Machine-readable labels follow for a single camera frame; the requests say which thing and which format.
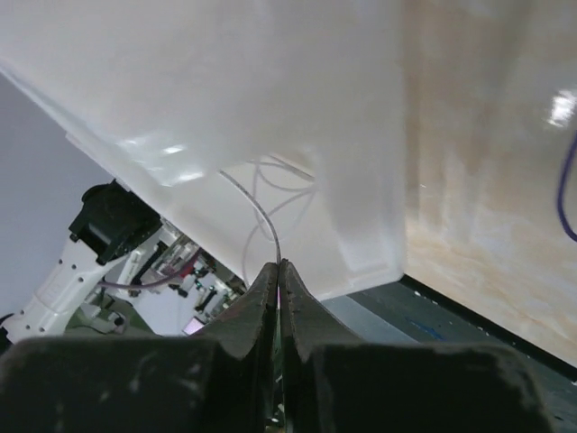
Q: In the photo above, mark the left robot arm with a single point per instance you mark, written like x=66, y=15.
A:
x=112, y=223

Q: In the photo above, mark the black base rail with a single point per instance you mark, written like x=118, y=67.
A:
x=408, y=311

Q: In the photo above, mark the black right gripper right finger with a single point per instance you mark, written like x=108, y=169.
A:
x=334, y=381

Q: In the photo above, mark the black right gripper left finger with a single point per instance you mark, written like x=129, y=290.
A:
x=217, y=380

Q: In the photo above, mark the white compartment organizer tray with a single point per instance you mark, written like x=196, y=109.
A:
x=255, y=127

